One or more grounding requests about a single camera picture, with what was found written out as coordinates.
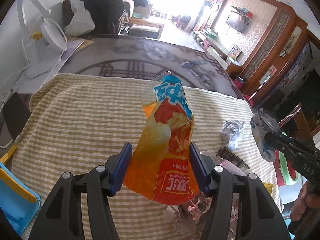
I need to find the dark brown snack wrapper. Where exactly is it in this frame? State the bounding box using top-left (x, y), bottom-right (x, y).
top-left (217, 147), bottom-right (250, 170)

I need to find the silver foil wrapper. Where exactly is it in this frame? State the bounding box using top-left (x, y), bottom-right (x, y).
top-left (220, 120), bottom-right (245, 151)

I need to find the orange chip bag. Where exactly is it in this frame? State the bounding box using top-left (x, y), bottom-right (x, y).
top-left (124, 72), bottom-right (199, 205)

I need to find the red green trash bin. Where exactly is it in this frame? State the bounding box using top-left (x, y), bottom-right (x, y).
top-left (273, 150), bottom-right (299, 187)

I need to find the right hand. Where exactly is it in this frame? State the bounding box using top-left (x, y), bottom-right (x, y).
top-left (290, 181), bottom-right (320, 221)

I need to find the blue yellow plastic stool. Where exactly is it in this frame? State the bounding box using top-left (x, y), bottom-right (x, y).
top-left (0, 161), bottom-right (42, 237)

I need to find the striped beige table cloth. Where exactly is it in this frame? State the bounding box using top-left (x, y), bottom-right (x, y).
top-left (11, 73), bottom-right (283, 240)

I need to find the grey patterned sofa cover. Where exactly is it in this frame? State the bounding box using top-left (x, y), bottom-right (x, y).
top-left (60, 35), bottom-right (243, 99)

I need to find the white desk fan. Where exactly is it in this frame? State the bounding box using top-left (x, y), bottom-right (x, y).
top-left (17, 0), bottom-right (67, 79)

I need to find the black clothes pile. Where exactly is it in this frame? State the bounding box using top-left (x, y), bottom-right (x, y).
top-left (80, 0), bottom-right (124, 35)

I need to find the wall mounted television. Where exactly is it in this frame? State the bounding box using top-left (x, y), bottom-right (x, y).
top-left (226, 11), bottom-right (249, 33)

